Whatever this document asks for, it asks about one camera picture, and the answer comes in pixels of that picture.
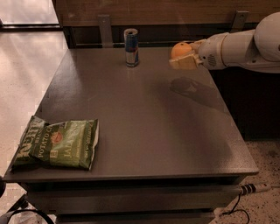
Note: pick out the red bull can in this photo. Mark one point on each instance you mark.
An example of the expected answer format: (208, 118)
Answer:
(131, 47)

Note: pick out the orange fruit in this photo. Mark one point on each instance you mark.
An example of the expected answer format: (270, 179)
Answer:
(180, 50)

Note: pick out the grey cabinet drawer unit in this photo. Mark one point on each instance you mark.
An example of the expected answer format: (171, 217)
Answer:
(130, 203)

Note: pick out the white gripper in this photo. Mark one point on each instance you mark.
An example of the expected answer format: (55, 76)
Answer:
(210, 52)

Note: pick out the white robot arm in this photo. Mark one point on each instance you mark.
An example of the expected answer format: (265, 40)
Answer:
(256, 50)

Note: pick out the metal bracket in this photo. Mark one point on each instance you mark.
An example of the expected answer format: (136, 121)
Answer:
(240, 18)
(105, 31)

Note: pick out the right metal bracket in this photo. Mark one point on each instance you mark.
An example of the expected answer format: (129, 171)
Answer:
(240, 18)

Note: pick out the horizontal metal rail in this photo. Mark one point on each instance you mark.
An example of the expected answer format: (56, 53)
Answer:
(139, 43)

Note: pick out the striped plug with cable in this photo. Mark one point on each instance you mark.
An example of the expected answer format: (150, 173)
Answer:
(256, 204)

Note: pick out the green potato chips bag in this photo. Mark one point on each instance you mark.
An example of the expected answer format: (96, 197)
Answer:
(65, 144)

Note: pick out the left metal bracket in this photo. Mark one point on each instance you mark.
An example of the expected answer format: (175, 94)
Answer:
(105, 31)

